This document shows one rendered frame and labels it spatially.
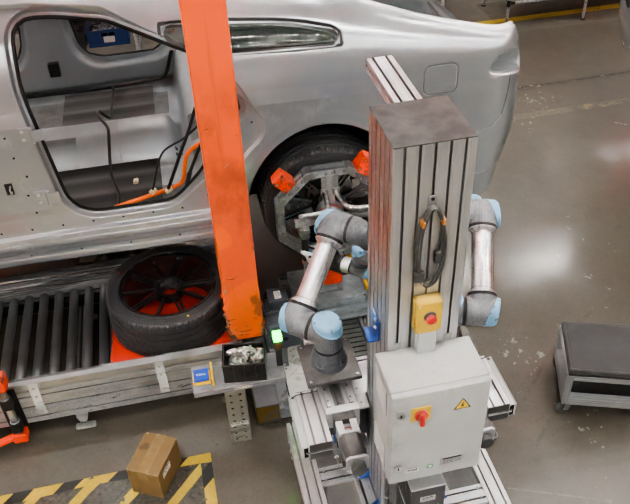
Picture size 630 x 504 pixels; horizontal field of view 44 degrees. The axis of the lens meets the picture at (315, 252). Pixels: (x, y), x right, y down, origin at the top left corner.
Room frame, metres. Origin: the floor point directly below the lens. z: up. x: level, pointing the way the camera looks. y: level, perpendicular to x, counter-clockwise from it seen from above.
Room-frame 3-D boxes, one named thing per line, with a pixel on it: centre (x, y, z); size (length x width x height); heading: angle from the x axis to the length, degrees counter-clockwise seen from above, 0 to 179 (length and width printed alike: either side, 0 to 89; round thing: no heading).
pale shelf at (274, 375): (2.44, 0.39, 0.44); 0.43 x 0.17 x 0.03; 100
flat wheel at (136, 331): (3.04, 0.78, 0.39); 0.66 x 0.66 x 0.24
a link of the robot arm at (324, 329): (2.15, -0.03, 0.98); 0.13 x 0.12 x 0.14; 60
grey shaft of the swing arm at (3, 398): (2.44, 1.50, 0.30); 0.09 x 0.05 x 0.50; 100
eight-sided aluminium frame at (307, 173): (3.13, -0.08, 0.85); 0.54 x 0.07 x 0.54; 100
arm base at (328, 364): (2.15, -0.03, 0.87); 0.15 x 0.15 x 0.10
